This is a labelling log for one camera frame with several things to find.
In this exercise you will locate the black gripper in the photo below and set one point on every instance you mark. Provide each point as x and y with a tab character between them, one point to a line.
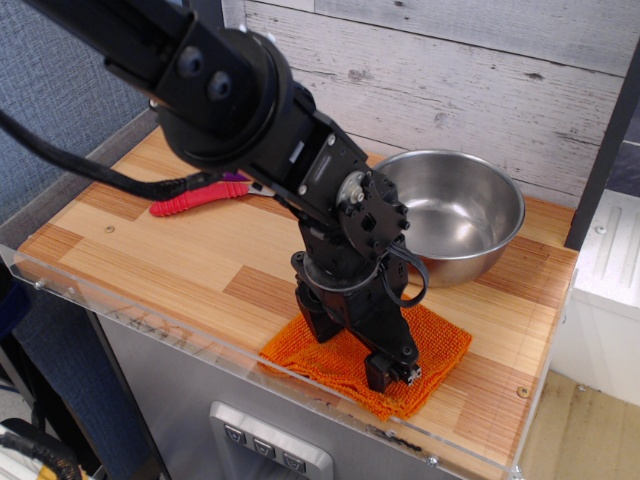
340	289

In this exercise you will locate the orange knitted cloth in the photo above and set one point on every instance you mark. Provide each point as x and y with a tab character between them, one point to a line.
339	362

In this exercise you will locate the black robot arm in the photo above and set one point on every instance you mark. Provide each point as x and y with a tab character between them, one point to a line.
227	103

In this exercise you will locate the purple toy eggplant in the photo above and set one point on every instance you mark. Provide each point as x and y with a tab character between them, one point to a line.
234	177

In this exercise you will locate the silver button control panel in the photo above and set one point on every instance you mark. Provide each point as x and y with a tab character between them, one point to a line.
252	449

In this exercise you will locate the stainless steel bowl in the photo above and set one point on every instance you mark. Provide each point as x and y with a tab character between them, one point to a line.
463	211

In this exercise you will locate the white side counter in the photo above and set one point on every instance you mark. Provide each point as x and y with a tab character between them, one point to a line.
597	343

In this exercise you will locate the stainless steel cabinet front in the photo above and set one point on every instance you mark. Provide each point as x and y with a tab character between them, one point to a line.
174	386

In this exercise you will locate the clear acrylic front guard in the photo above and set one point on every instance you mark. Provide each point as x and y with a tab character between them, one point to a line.
459	461

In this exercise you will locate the red handled metal fork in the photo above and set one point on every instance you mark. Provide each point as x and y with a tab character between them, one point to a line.
211	193

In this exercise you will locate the dark grey right post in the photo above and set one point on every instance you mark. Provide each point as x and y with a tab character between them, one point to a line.
615	132

